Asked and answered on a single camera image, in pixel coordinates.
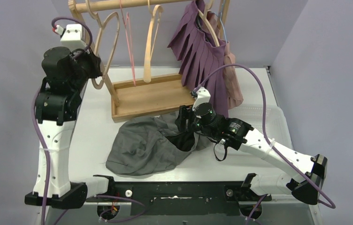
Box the wooden hanger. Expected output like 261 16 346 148
84 0 121 90
143 0 164 83
198 0 220 47

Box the grey green skirt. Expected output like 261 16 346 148
105 112 212 176

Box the pink pleated skirt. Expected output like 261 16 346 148
207 12 244 110

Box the purple skirt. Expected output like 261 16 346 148
168 0 228 117

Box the blue wire hanger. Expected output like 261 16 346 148
207 0 229 44

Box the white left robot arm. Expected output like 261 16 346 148
24 46 116 210

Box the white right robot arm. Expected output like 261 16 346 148
175 103 328 205

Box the wooden hanger rack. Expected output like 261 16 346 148
68 0 193 122

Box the white plastic basket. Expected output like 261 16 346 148
229 104 293 149

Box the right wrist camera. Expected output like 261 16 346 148
191 87 211 111

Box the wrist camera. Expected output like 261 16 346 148
191 87 211 111
53 24 87 52

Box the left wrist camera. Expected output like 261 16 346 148
53 24 87 52

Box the pink wire hanger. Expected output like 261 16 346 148
119 0 136 87

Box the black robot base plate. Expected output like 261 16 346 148
98 177 263 219

